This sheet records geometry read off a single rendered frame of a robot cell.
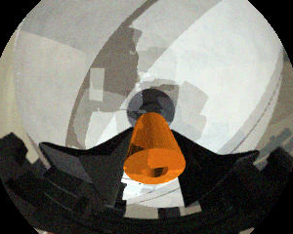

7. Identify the orange knob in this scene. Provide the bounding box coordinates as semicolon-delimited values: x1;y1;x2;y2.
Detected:
123;113;186;184

